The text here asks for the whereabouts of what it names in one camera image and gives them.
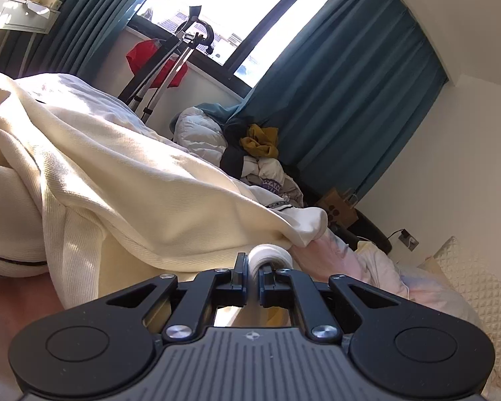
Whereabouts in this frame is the cardboard box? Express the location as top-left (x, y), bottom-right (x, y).
top-left (315, 187), bottom-right (360, 228)

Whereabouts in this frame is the white bed cover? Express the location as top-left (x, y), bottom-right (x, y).
top-left (17, 73), bottom-right (176, 143)

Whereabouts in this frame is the red garment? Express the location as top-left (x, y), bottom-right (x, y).
top-left (126, 38), bottom-right (188, 89)

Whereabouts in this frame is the cream quilted pillow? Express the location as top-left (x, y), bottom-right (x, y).
top-left (417, 236), bottom-right (501, 385)

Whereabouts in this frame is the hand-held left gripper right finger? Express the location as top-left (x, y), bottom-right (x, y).
top-left (257, 261), bottom-right (403, 343)

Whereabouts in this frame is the white desk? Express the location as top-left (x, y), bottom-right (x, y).
top-left (0, 0), bottom-right (63, 70)

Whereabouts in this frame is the pastel bedsheet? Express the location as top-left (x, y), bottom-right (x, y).
top-left (292, 230), bottom-right (485, 335)

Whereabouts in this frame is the dark framed window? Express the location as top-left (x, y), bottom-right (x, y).
top-left (127, 0), bottom-right (347, 93)

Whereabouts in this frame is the dark navy garment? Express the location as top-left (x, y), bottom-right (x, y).
top-left (221, 121), bottom-right (255, 177)

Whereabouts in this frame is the black chair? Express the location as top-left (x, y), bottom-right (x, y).
top-left (330, 209), bottom-right (393, 255)

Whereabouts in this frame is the mustard yellow garment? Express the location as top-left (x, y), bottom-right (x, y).
top-left (239, 123), bottom-right (280, 158)

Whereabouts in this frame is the black clothes stand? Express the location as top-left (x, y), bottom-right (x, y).
top-left (117, 6), bottom-right (215, 124)

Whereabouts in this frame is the white printed garment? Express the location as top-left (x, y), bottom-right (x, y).
top-left (242, 156), bottom-right (305, 210)

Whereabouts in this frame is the teal curtain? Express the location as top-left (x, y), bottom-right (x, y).
top-left (0, 0), bottom-right (180, 88)
top-left (238, 0), bottom-right (449, 210)

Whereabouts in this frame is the wall outlet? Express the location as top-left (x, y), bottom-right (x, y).
top-left (398, 228), bottom-right (420, 251)

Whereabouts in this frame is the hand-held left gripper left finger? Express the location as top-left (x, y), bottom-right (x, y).
top-left (106, 253), bottom-right (249, 341)

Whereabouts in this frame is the cream knit sweater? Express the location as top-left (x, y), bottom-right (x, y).
top-left (0, 69), bottom-right (330, 314)

